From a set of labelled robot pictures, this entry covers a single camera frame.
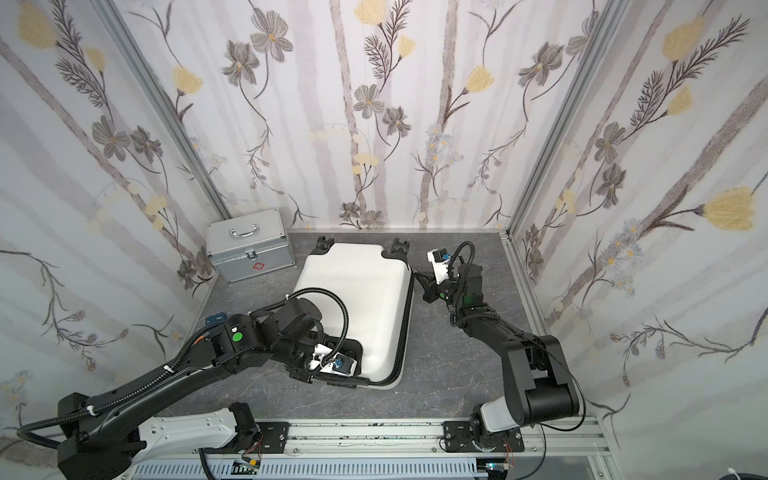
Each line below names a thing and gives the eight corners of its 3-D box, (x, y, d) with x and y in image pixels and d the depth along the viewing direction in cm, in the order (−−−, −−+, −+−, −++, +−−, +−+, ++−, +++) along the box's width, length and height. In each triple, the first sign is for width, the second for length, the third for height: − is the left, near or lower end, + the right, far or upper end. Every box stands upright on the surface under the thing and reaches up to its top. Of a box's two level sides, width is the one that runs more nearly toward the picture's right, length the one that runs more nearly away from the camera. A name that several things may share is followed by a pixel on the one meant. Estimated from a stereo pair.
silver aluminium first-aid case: (228, 289, 106) (206, 259, 93) (226, 246, 119) (206, 215, 106) (295, 270, 111) (282, 239, 98) (286, 231, 124) (274, 200, 111)
